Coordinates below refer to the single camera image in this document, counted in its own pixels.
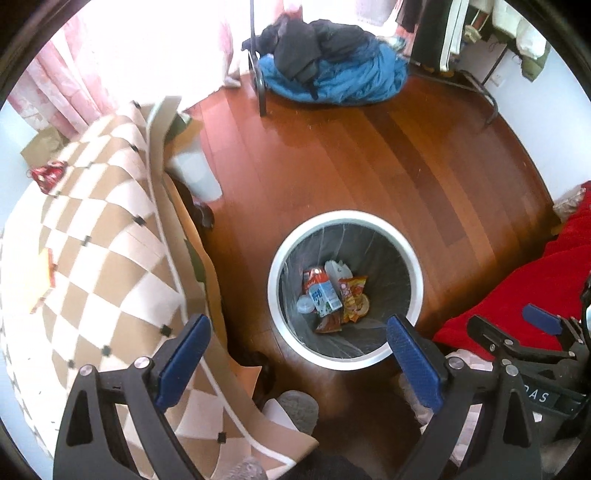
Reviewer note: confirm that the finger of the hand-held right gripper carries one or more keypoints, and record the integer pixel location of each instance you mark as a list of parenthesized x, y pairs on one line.
[(542, 317), (489, 330)]

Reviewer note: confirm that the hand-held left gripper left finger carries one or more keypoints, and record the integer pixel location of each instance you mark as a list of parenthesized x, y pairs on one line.
[(184, 355)]

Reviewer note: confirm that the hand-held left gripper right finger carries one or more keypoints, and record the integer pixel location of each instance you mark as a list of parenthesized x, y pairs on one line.
[(415, 364)]

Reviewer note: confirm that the orange snack packet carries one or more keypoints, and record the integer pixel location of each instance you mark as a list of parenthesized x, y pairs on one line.
[(351, 295)]

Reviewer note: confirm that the brown snack wrapper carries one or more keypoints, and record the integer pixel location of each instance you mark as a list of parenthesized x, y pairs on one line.
[(328, 325)]

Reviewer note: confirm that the blue white milk carton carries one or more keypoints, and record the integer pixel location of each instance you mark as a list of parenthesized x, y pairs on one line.
[(325, 297)]

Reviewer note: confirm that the small clear plastic cup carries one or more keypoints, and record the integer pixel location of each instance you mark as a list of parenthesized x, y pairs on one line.
[(304, 305)]

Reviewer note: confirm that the white round trash bin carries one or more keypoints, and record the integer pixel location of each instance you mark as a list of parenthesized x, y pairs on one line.
[(346, 217)]

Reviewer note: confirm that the person's right forearm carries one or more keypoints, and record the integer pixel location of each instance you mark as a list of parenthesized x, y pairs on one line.
[(568, 461)]

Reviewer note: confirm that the red blanket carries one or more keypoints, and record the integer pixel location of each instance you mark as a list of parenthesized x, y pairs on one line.
[(531, 295)]

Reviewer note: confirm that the black bin liner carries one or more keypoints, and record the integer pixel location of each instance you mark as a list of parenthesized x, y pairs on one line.
[(392, 281)]

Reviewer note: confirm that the grey fuzzy slipper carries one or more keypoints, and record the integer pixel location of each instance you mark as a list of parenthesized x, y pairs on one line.
[(298, 406)]

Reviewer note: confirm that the checkered brown white tablecloth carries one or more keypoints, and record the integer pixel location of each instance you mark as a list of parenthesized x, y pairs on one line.
[(106, 258)]

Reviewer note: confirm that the dark pants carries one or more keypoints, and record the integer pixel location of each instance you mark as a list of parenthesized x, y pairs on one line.
[(332, 468)]

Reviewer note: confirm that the black shoe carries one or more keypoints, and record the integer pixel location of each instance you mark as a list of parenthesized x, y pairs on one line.
[(203, 212)]

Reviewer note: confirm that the yellow flat box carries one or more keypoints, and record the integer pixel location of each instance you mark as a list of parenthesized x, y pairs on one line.
[(41, 281)]

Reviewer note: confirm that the red snack wrapper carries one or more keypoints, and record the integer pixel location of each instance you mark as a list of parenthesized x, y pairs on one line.
[(48, 177)]

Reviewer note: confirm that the brown paper bag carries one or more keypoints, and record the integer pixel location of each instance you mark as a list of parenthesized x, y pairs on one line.
[(41, 147)]

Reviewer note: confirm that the blue jacket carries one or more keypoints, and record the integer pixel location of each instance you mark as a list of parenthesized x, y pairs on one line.
[(360, 78)]

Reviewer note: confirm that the white puffer jacket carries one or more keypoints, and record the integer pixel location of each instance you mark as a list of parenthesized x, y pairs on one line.
[(521, 23)]

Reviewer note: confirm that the black jacket white stripes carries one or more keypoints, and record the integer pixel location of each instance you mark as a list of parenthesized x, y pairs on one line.
[(434, 32)]

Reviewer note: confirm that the pink floral curtain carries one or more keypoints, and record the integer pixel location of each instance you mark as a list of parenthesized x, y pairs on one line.
[(60, 78)]

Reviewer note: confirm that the black clothes rack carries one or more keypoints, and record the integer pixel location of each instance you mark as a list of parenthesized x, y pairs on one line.
[(256, 55)]

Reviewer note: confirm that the black clothes pile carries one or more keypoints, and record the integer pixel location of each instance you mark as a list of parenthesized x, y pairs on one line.
[(300, 46)]

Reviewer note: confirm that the white wall socket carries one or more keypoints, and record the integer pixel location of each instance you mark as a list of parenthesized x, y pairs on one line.
[(498, 81)]

